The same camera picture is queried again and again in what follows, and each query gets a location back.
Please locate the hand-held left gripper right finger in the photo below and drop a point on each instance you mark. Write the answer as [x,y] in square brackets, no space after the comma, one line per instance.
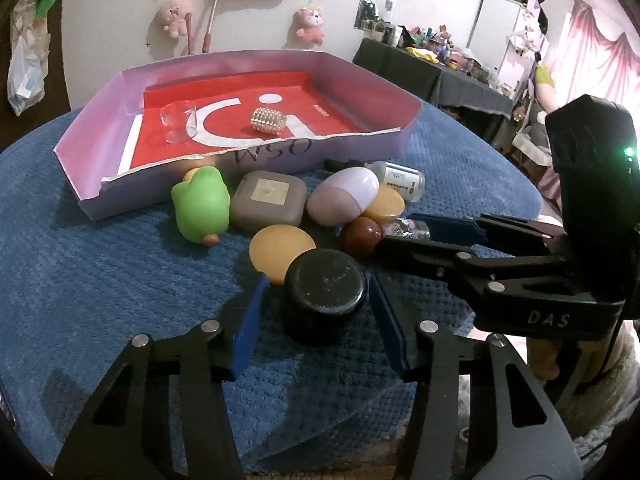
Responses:
[389,332]

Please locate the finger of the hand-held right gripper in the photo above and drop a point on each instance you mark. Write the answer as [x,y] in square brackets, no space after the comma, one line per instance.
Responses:
[425,257]
[445,227]

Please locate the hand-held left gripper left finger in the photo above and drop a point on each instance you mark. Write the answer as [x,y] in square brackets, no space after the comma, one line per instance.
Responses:
[247,327]

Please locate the glittery small jar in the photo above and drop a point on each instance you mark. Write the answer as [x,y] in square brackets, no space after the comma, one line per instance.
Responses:
[402,229]

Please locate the brown glossy ball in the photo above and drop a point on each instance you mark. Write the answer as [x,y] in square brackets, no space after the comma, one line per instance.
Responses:
[361,237]

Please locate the black round jar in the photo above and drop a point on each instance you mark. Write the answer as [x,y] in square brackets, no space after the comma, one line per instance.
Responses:
[325,292]

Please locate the purple egg-shaped case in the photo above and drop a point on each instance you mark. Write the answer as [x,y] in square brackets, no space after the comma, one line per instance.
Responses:
[340,195]

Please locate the green duck toy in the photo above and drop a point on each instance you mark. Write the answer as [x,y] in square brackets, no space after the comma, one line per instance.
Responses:
[200,205]

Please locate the purple cardboard box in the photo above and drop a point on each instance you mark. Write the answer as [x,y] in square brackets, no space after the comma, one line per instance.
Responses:
[350,75]

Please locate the person's right forearm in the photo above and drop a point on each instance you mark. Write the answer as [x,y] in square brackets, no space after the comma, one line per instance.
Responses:
[612,400]

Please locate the person's right hand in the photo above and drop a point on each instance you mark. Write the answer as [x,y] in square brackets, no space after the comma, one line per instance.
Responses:
[544,357]

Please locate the small white-label bottle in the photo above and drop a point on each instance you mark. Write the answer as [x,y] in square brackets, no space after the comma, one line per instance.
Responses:
[400,177]

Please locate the grey-brown square case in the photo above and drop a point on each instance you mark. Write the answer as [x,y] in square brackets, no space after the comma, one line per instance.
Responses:
[270,202]

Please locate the black-covered table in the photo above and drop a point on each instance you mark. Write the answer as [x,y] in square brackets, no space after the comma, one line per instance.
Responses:
[450,85]

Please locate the pink curtain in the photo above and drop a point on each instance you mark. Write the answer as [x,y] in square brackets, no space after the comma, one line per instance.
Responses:
[600,50]

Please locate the clutter of small bottles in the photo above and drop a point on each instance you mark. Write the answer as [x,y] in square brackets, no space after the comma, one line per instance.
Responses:
[435,40]

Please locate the white refrigerator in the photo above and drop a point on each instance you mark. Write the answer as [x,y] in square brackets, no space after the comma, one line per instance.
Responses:
[500,25]

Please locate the silver studded cylinder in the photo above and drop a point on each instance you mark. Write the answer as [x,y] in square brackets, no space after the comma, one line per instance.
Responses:
[267,121]

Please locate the clear glass cup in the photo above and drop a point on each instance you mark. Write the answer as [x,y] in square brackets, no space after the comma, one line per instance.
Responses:
[177,122]

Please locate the red paper sheet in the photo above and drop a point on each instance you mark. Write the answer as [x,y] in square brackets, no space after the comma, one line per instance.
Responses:
[225,95]

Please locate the pink bear plush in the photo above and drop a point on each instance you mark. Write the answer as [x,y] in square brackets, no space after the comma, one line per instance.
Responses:
[177,15]
[310,25]

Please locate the pink stick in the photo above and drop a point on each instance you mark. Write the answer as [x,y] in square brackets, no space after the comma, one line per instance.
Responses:
[189,35]

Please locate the dark wooden door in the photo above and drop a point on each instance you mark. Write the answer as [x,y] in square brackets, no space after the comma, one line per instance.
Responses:
[55,75]

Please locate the clear plastic bag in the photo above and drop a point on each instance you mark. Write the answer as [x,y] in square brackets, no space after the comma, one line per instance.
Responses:
[25,80]

